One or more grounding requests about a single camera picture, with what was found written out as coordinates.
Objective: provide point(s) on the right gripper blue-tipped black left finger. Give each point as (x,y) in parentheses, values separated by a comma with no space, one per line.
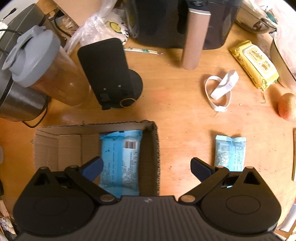
(84,176)

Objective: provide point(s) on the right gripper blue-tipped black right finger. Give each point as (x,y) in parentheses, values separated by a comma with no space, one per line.
(210,178)

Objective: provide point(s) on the narrow blue wipes pack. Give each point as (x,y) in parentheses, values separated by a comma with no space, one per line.
(230,152)

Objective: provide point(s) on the small cardboard box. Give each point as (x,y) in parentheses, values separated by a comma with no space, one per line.
(58,147)

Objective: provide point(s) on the blue wipes pack with barcode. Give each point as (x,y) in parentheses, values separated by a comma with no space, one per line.
(120,154)

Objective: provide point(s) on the white elastic band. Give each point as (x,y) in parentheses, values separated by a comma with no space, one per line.
(226,84)

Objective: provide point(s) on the small paper clip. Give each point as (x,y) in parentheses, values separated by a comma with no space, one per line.
(263,101)

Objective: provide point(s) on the steel electric kettle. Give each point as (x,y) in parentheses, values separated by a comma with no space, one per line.
(19,103)

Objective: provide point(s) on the red apple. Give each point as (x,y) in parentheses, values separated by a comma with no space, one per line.
(286,107)

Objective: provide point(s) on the black phone stand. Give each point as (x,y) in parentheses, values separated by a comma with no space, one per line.
(114,84)

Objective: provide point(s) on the yellow wet wipes pack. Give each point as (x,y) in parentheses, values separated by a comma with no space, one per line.
(256,64)

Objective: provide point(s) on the bottle with grey lid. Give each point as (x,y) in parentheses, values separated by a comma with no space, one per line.
(38,60)

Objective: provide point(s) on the wrapped disposable chopsticks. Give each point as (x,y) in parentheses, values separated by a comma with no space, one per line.
(140,50)

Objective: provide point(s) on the white bowl with plastic bag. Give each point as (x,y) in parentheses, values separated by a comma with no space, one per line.
(282,53)

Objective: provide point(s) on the white smiley plastic bag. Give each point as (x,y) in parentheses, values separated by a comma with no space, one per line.
(107,23)

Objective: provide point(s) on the black air fryer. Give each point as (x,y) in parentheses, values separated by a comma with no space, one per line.
(193,26)

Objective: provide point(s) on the flat cardboard sheet red print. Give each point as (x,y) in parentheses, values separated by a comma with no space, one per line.
(79,10)

